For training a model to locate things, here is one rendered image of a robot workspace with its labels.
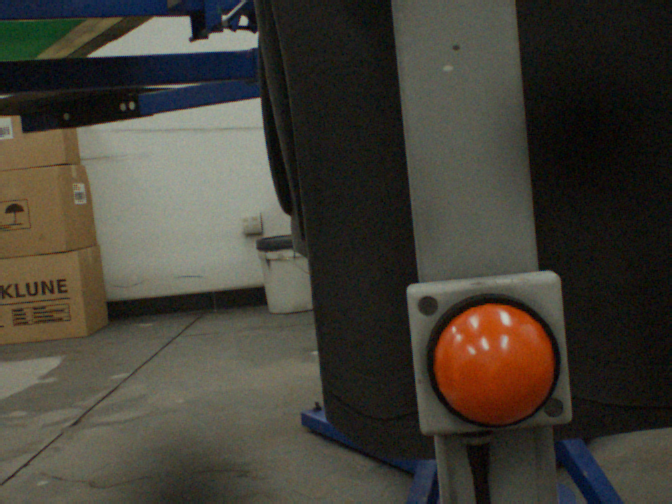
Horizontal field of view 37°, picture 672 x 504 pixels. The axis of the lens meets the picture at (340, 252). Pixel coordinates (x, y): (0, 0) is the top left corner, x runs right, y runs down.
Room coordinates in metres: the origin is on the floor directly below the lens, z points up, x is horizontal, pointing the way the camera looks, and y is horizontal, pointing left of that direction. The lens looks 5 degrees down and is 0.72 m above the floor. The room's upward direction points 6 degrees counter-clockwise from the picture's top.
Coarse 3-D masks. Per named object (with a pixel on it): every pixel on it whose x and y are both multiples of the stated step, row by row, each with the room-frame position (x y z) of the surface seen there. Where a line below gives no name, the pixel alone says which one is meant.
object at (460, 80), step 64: (448, 0) 0.33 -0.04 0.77; (512, 0) 0.33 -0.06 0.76; (448, 64) 0.33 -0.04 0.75; (512, 64) 0.33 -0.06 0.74; (448, 128) 0.33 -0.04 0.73; (512, 128) 0.33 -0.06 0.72; (448, 192) 0.33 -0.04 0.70; (512, 192) 0.33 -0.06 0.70; (448, 256) 0.33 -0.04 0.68; (512, 256) 0.33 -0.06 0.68; (448, 448) 0.33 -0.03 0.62; (512, 448) 0.33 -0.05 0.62
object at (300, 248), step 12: (264, 72) 0.66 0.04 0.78; (264, 84) 0.66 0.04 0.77; (264, 96) 0.65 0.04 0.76; (264, 108) 0.65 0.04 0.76; (264, 120) 0.65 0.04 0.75; (264, 132) 0.66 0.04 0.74; (276, 132) 0.67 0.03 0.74; (276, 144) 0.68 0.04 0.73; (276, 156) 0.66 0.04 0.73; (276, 168) 0.67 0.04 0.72; (276, 180) 0.67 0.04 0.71; (276, 192) 0.68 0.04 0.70; (288, 192) 0.72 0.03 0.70; (288, 204) 0.71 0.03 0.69; (300, 240) 0.71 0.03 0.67; (300, 252) 0.71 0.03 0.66
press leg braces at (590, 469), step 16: (560, 448) 1.74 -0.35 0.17; (576, 448) 1.73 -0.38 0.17; (432, 464) 1.74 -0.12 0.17; (576, 464) 1.71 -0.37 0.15; (592, 464) 1.71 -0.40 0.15; (416, 480) 1.73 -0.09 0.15; (432, 480) 1.71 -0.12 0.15; (576, 480) 1.71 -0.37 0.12; (592, 480) 1.68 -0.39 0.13; (608, 480) 1.69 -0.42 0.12; (416, 496) 1.70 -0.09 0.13; (432, 496) 1.71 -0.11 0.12; (592, 496) 1.67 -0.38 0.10; (608, 496) 1.66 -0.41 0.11
